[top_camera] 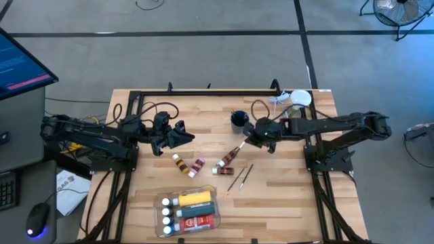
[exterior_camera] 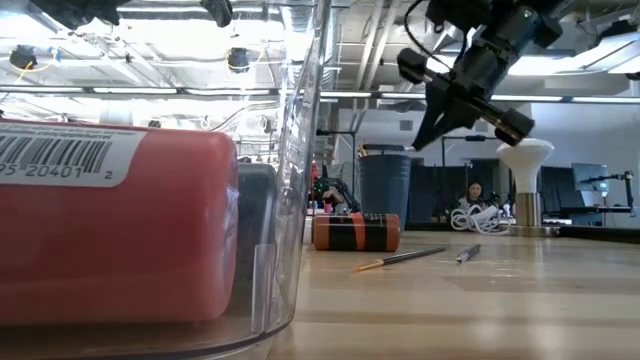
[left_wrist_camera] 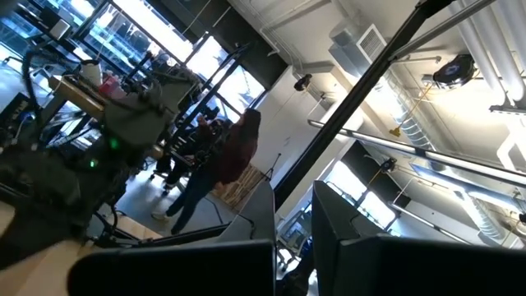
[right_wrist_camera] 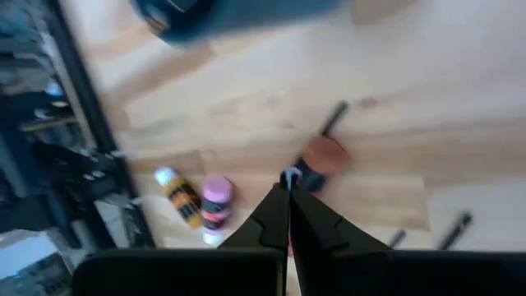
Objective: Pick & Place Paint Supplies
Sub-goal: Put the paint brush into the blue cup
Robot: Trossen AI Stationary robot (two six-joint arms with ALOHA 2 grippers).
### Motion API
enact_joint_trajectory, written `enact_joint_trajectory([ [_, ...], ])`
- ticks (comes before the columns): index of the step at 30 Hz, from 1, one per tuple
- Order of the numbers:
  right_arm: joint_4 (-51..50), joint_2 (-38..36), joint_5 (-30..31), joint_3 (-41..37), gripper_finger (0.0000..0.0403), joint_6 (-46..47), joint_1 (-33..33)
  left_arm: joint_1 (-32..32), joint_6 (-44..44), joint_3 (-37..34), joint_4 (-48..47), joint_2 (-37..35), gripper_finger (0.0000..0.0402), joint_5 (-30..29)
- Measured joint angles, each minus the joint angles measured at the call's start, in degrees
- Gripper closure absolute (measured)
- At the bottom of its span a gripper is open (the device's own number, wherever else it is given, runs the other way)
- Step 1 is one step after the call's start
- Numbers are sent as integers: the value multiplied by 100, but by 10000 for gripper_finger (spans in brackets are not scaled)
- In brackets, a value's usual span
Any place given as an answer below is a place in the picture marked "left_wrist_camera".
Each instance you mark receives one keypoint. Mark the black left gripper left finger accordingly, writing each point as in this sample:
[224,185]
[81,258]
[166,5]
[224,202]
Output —
[185,267]

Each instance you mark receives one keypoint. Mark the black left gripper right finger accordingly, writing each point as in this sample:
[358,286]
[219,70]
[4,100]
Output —
[390,271]

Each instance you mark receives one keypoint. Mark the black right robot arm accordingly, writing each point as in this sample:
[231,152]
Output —
[61,185]

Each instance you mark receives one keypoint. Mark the long ceiling light strip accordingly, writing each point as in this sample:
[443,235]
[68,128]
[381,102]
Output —
[411,150]

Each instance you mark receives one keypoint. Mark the person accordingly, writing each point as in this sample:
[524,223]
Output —
[238,152]

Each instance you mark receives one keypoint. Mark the silver ribbed ventilation duct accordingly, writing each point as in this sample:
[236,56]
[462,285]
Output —
[411,131]

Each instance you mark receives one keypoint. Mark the silver slanted ventilation duct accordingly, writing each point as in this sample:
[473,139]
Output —
[493,41]

